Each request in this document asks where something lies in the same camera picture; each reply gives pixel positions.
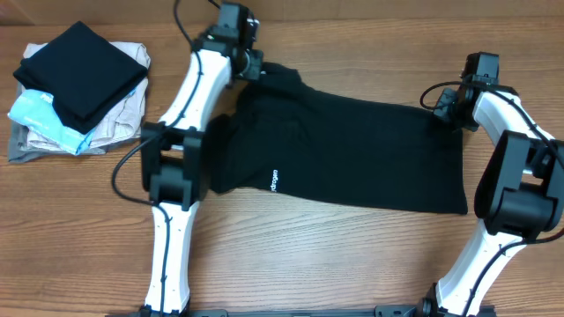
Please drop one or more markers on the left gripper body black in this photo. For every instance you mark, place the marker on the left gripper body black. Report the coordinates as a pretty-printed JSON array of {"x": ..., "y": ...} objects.
[{"x": 253, "y": 63}]

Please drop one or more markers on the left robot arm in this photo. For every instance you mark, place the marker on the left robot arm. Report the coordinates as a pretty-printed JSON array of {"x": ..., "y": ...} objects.
[{"x": 172, "y": 151}]

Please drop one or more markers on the folded beige garment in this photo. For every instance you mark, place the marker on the folded beige garment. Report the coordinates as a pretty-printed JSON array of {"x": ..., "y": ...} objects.
[{"x": 98, "y": 93}]

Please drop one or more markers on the black polo shirt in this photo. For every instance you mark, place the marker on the black polo shirt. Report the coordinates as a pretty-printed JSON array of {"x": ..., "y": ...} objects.
[{"x": 289, "y": 138}]

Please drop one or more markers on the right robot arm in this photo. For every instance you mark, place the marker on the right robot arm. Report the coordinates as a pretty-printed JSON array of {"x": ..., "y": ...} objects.
[{"x": 519, "y": 196}]

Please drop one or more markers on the folded light blue garment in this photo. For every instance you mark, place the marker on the folded light blue garment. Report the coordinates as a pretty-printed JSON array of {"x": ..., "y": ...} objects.
[{"x": 34, "y": 109}]

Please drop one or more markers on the folded grey garment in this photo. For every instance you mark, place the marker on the folded grey garment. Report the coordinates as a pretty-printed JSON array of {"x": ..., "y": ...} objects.
[{"x": 17, "y": 149}]

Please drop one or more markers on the folded black garment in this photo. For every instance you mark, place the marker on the folded black garment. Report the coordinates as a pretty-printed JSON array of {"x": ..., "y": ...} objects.
[{"x": 85, "y": 73}]

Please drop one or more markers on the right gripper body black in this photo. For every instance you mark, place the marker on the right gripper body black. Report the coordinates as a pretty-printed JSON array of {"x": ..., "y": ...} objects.
[{"x": 447, "y": 109}]

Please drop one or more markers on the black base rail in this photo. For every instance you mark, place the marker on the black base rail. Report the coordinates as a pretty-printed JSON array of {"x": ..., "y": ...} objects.
[{"x": 378, "y": 311}]

